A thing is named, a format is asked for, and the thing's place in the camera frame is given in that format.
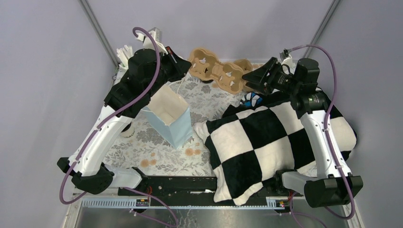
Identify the light blue paper bag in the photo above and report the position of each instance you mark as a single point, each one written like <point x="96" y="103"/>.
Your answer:
<point x="169" y="114"/>

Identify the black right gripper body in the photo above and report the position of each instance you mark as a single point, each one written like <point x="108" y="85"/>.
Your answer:
<point x="285" y="83"/>

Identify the floral patterned table mat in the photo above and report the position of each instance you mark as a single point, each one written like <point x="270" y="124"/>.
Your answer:
<point x="153" y="155"/>

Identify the single white paper cup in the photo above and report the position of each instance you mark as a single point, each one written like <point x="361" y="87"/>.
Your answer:
<point x="128" y="131"/>

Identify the stack of cardboard cup carriers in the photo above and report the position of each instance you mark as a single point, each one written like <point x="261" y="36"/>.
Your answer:
<point x="247" y="67"/>

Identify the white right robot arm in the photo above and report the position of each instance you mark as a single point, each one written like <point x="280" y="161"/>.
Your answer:
<point x="335" y="184"/>

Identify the black white checkered pillow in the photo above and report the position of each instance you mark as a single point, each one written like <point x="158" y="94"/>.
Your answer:
<point x="249" y="144"/>

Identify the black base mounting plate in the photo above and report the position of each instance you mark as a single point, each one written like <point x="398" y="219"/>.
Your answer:
<point x="199" y="192"/>

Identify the green cup with straws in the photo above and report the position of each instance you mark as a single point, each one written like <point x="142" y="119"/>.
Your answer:
<point x="124" y="54"/>

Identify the blue white patterned object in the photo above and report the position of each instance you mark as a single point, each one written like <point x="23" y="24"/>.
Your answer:
<point x="250" y="100"/>

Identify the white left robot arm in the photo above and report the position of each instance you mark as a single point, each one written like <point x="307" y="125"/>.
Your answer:
<point x="86" y="166"/>

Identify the single cardboard cup carrier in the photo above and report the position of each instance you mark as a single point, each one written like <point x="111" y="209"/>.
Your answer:
<point x="206" y="66"/>

